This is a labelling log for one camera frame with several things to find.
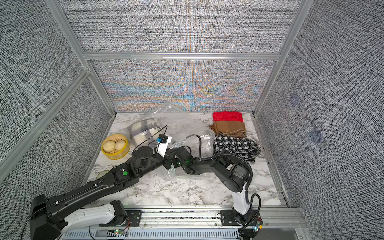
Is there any aluminium frame corner post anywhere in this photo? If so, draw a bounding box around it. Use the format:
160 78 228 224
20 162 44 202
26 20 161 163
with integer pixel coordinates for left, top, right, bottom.
45 0 117 118

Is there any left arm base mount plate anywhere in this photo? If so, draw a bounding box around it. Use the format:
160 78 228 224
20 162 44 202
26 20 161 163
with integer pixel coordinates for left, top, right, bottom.
99 210 143 227

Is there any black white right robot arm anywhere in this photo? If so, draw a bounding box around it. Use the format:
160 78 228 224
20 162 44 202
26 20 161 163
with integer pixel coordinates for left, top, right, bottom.
166 135 261 226

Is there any white steamed bun left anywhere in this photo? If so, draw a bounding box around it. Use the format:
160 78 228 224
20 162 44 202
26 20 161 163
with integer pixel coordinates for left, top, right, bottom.
103 141 116 153

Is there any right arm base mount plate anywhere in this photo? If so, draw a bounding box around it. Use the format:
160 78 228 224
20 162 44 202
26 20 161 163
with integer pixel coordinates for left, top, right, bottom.
219 208 263 226

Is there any black white houndstooth scarf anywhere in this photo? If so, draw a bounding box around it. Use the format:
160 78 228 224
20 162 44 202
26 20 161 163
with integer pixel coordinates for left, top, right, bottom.
213 136 261 162

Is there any grey cream plaid scarf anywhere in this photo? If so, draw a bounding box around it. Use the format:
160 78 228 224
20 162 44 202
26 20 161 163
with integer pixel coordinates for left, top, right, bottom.
128 118 163 146

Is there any white steamed bun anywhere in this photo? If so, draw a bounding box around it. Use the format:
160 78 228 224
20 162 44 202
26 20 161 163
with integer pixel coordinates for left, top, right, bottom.
103 141 116 153
115 140 126 151

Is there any aluminium front rail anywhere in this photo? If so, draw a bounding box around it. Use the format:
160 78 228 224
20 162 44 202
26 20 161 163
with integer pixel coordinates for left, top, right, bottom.
55 206 307 230

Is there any yellow rimmed bamboo steamer basket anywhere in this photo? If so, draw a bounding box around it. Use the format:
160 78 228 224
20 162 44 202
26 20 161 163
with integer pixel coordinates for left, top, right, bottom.
101 134 131 160

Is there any aluminium right corner post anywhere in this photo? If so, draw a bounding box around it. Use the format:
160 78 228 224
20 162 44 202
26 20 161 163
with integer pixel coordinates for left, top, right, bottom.
253 0 314 117

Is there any red knitted scarf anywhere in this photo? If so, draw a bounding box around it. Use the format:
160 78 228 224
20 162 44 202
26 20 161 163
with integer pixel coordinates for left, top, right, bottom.
213 111 244 122

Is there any brown striped fringed scarf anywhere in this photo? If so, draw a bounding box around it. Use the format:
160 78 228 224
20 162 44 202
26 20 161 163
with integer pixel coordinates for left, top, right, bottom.
209 121 247 138

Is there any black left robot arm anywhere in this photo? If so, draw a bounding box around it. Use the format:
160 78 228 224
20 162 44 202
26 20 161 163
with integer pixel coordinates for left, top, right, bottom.
26 146 170 240

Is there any white steamed bun right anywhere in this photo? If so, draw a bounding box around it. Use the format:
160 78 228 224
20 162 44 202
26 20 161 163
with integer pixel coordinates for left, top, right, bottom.
115 140 126 151

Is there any clear plastic vacuum bag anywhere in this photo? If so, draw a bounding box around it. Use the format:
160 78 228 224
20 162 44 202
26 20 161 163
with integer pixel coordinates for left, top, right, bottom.
125 103 217 181

